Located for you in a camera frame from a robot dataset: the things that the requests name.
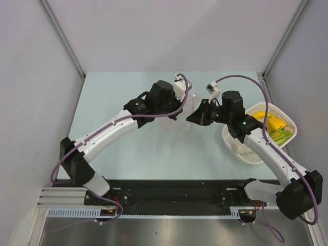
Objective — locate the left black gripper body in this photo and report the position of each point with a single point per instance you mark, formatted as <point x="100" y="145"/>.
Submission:
<point x="172" y="104"/>

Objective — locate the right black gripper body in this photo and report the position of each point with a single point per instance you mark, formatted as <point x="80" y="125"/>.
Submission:
<point x="212" y="113"/>

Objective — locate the clear zip top bag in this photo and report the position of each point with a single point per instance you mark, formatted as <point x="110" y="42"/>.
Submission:
<point x="178" y="129"/>

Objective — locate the green leek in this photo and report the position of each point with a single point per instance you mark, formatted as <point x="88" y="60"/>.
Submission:
<point x="280" y="136"/>

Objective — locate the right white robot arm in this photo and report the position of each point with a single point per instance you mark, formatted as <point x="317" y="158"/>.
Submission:
<point x="299" y="190"/>

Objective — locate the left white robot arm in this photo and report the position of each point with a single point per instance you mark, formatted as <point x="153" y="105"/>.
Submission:
<point x="163" y="100"/>

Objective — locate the yellow banana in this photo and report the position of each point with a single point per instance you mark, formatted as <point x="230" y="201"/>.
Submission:
<point x="261" y="115"/>

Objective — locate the yellow bell pepper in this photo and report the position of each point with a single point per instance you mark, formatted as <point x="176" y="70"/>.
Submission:
<point x="274" y="124"/>

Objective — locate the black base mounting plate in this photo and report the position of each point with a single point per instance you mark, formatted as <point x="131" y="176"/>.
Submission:
<point x="178" y="196"/>

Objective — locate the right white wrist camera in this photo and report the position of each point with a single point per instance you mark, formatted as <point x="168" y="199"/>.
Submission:
<point x="213" y="90"/>

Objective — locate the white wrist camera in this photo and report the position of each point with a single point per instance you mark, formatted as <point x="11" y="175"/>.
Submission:
<point x="179" y="87"/>
<point x="213" y="90"/>

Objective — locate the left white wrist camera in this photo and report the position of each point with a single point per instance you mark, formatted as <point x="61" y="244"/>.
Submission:
<point x="179" y="87"/>

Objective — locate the white slotted cable duct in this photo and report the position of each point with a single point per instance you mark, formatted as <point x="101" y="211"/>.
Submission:
<point x="106" y="213"/>

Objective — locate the aluminium frame rail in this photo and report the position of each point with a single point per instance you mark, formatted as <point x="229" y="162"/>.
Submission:
<point x="65" y="197"/>

